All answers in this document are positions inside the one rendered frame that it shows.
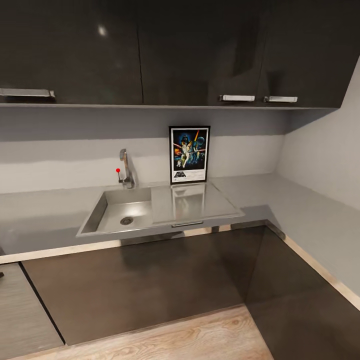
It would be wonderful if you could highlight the poster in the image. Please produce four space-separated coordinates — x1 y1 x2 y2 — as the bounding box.
169 125 212 185

